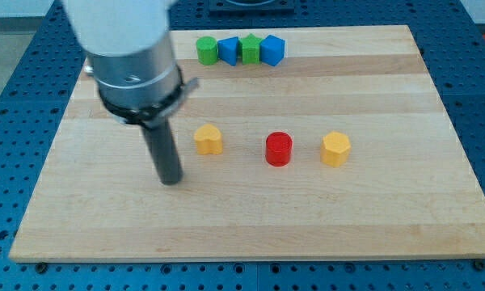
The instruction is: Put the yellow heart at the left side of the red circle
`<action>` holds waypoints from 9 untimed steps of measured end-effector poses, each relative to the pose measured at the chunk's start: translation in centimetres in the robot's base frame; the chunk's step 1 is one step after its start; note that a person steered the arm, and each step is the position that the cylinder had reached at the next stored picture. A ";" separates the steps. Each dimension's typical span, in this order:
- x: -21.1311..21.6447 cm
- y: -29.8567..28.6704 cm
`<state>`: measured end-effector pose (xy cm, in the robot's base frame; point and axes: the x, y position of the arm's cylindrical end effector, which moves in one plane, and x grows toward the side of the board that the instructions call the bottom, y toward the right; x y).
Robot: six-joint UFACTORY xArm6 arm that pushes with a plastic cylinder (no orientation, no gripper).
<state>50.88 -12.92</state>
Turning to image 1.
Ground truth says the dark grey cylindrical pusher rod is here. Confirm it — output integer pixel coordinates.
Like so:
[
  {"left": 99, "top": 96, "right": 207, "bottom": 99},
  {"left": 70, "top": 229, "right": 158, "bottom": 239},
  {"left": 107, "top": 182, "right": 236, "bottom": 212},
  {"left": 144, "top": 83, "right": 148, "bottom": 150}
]
[{"left": 142, "top": 121, "right": 183, "bottom": 186}]

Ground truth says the yellow heart block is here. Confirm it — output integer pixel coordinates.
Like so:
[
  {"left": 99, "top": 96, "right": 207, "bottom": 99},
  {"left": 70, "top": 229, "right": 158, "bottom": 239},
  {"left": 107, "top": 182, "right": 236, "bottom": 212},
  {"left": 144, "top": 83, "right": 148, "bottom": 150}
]
[{"left": 193, "top": 124, "right": 223, "bottom": 155}]

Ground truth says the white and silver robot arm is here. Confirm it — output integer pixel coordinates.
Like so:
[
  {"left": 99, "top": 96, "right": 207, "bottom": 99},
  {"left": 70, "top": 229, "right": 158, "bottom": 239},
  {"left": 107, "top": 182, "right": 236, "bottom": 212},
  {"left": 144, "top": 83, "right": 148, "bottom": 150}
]
[{"left": 62, "top": 0, "right": 198, "bottom": 185}]

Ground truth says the green cylinder block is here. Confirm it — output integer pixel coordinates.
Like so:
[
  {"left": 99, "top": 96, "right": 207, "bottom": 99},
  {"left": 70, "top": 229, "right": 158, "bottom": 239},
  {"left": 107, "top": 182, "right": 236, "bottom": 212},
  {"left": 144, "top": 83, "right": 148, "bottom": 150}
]
[{"left": 196, "top": 36, "right": 218, "bottom": 65}]

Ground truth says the blue triangle block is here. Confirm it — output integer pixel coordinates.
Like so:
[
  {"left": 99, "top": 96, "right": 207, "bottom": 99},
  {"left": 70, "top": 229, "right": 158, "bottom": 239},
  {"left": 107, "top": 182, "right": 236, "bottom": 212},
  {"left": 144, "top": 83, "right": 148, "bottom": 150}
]
[{"left": 217, "top": 36, "right": 238, "bottom": 66}]

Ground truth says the red cylinder block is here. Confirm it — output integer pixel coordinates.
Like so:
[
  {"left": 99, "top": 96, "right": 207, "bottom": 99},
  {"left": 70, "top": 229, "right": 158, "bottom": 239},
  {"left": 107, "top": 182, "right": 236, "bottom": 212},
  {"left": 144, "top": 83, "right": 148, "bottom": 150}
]
[{"left": 265, "top": 132, "right": 293, "bottom": 167}]

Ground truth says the green star block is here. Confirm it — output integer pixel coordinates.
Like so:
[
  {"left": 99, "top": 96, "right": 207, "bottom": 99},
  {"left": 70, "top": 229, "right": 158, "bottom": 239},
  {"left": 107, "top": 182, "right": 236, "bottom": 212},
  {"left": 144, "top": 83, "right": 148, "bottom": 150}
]
[{"left": 238, "top": 33, "right": 263, "bottom": 65}]

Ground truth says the blue cube block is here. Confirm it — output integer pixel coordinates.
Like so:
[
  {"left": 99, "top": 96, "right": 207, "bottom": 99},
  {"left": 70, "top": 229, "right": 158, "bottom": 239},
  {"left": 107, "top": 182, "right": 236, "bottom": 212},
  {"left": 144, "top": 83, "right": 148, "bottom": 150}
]
[{"left": 259, "top": 35, "right": 285, "bottom": 66}]

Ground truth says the yellow hexagon block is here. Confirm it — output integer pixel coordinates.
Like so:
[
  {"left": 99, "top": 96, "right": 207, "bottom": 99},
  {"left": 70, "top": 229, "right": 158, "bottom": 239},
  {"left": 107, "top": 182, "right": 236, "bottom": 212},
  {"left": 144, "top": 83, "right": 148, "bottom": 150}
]
[{"left": 320, "top": 131, "right": 352, "bottom": 167}]

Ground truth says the light wooden board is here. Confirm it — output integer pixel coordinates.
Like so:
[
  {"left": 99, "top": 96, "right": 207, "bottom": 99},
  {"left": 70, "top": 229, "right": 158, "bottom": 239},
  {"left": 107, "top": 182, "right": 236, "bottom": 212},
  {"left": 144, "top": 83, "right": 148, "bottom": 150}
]
[{"left": 10, "top": 25, "right": 485, "bottom": 263}]

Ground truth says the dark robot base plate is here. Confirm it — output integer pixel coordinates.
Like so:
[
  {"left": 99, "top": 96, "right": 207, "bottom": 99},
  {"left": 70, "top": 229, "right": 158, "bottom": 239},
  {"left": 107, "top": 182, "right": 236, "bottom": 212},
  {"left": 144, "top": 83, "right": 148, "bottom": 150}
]
[{"left": 206, "top": 0, "right": 295, "bottom": 13}]

